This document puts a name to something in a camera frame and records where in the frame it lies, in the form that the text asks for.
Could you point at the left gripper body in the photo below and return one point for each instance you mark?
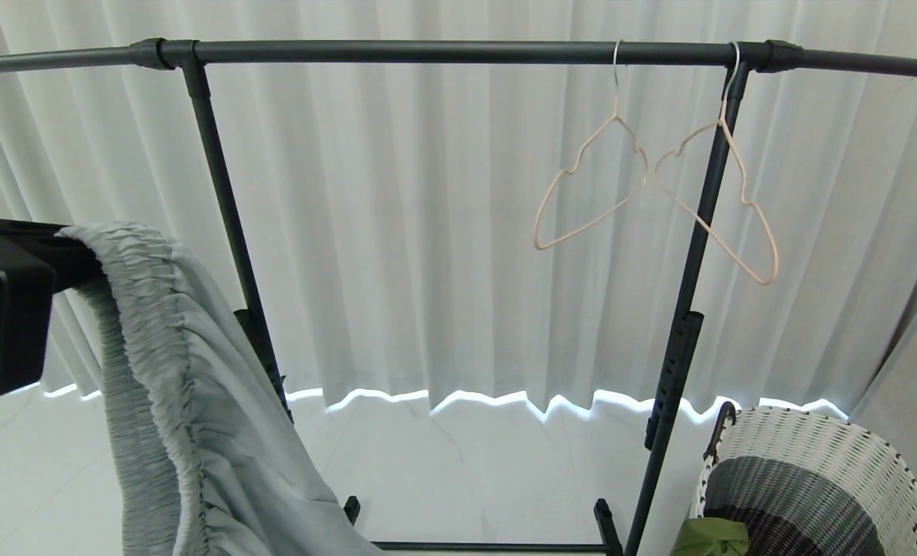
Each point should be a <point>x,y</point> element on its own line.
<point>10,309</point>

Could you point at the pale grey shorts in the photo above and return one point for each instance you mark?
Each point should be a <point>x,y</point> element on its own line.
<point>219,401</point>

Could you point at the black clothes rack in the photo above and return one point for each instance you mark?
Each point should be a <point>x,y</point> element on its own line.
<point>458,52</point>

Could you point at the pink clothes hanger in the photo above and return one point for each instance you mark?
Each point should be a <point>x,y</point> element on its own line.
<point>617,116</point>
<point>728,131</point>

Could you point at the white laundry basket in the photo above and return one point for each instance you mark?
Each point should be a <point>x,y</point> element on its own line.
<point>813,463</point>

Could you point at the white curtain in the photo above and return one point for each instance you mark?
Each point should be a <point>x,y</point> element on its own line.
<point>427,232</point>

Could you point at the green garment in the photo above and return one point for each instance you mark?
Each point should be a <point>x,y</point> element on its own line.
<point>711,539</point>

